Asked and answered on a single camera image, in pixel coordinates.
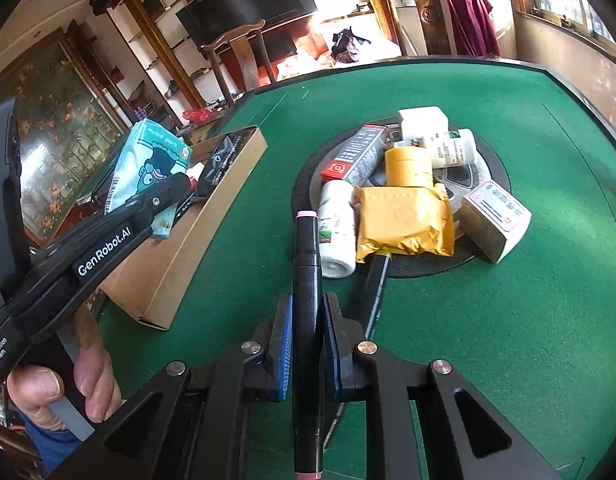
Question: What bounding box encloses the person's left hand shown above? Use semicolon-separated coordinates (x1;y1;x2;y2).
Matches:
7;304;124;436

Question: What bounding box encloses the round grey table control panel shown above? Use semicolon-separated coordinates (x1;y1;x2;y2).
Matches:
291;117;512;279

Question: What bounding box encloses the white bottle with green label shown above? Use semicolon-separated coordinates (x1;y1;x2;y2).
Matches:
425;128;477;169

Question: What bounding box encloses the blue clothing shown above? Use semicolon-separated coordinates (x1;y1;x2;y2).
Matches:
13;402;86;476

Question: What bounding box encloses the gold foil packet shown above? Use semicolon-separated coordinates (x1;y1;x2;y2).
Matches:
354;183;456;263

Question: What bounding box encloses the maroon cloth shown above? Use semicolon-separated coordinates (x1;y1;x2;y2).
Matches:
442;0;502;57

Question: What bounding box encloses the white power adapter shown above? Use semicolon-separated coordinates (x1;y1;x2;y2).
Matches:
386;106;449;145

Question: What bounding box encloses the beige box with red print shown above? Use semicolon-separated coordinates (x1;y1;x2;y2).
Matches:
459;181;532;264

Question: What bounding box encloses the black flat television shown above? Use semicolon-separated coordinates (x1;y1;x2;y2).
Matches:
175;0;319;48

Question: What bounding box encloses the black bag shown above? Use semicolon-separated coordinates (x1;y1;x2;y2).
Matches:
330;27;371;65

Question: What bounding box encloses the wooden wall shelf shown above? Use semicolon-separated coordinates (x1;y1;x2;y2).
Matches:
88;0;229;111

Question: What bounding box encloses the yellow round jar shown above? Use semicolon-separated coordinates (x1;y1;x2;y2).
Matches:
384;145;435;188

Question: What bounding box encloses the red and grey carton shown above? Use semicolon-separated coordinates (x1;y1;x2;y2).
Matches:
320;124;389;186

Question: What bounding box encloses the cardboard box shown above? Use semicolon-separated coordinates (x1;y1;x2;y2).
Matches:
75;126;269;332

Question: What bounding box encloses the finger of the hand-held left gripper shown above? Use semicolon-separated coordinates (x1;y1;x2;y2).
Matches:
108;172;195;233

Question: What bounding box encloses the thin black pen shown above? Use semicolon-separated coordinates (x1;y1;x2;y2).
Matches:
364;252;391;341

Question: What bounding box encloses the teal tissue packet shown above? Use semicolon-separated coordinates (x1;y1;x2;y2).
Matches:
104;120;195;240

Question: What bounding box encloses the wooden chair with carved back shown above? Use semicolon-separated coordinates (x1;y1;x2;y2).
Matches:
375;0;501;58

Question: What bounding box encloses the small white bottle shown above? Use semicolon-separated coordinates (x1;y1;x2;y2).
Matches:
318;180;357;279

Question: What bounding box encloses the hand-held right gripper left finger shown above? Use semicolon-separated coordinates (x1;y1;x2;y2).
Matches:
48;293;295;480

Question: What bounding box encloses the black marker pen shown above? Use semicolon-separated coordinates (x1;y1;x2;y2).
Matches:
292;210;325;480

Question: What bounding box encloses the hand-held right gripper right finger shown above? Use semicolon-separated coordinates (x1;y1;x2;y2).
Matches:
323;292;563;480

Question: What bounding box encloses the black printed packet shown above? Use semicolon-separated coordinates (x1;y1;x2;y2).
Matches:
195;132;253;196

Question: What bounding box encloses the orange flower painting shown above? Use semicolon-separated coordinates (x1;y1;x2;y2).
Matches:
3;27;126;248

